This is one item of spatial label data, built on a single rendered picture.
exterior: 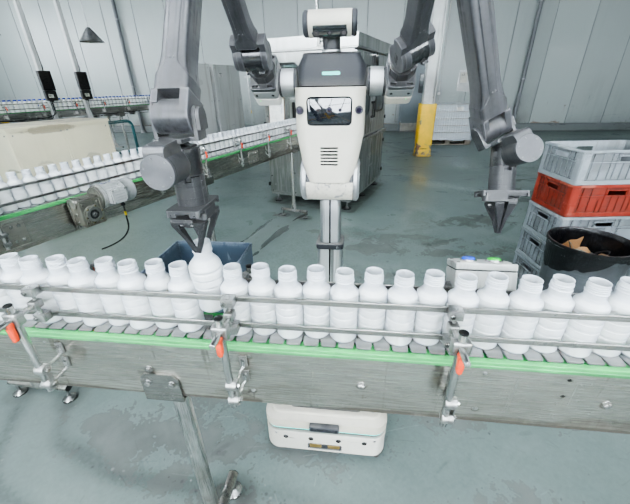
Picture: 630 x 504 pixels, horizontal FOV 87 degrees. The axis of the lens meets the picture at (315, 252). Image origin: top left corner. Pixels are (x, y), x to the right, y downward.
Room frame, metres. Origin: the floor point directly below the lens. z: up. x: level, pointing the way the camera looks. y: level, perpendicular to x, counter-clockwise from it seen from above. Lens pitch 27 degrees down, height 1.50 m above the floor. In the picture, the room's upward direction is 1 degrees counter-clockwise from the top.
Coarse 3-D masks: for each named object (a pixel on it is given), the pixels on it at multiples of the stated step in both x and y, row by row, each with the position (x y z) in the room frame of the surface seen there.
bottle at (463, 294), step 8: (464, 272) 0.57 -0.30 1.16; (456, 280) 0.56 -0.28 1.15; (464, 280) 0.54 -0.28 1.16; (472, 280) 0.56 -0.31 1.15; (456, 288) 0.55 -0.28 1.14; (464, 288) 0.54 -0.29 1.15; (472, 288) 0.53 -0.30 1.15; (448, 296) 0.55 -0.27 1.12; (456, 296) 0.54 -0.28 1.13; (464, 296) 0.53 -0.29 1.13; (472, 296) 0.53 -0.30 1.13; (448, 304) 0.55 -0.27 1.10; (456, 304) 0.53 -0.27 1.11; (464, 304) 0.52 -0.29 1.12; (472, 304) 0.52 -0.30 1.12; (448, 320) 0.54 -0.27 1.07; (464, 320) 0.52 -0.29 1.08; (472, 320) 0.53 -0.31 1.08; (464, 328) 0.52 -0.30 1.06; (472, 328) 0.53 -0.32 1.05
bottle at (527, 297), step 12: (528, 276) 0.55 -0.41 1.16; (528, 288) 0.52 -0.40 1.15; (540, 288) 0.52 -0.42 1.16; (516, 300) 0.53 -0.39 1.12; (528, 300) 0.52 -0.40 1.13; (540, 300) 0.52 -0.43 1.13; (504, 324) 0.53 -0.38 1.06; (516, 324) 0.51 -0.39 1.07; (528, 324) 0.51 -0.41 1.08; (504, 336) 0.53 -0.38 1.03; (516, 336) 0.51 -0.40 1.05; (528, 336) 0.51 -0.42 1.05; (504, 348) 0.52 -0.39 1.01; (516, 348) 0.51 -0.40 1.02; (528, 348) 0.52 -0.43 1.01
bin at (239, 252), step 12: (180, 240) 1.23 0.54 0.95; (168, 252) 1.15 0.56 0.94; (180, 252) 1.22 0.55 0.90; (192, 252) 1.22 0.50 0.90; (216, 252) 1.21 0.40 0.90; (228, 252) 1.20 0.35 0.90; (240, 252) 1.19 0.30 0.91; (168, 264) 1.13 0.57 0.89; (240, 264) 1.05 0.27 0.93; (252, 264) 1.18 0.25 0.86; (216, 312) 0.89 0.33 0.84
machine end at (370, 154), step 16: (272, 48) 4.55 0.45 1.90; (288, 48) 4.46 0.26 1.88; (304, 48) 4.37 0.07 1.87; (320, 48) 4.30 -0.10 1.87; (352, 48) 4.19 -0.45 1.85; (368, 48) 4.49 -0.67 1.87; (384, 48) 5.12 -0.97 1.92; (288, 64) 4.50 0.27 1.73; (368, 64) 4.60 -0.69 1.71; (384, 64) 5.31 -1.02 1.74; (368, 96) 4.65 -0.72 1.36; (288, 112) 4.52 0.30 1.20; (368, 112) 4.66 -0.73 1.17; (384, 112) 5.49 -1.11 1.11; (368, 128) 4.72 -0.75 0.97; (384, 128) 5.44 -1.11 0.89; (368, 144) 4.76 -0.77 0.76; (272, 160) 4.64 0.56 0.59; (288, 160) 4.53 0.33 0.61; (368, 160) 4.80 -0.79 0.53; (272, 176) 4.65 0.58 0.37; (288, 176) 4.54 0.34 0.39; (368, 176) 4.84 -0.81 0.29; (272, 192) 4.68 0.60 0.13; (288, 192) 4.54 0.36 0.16
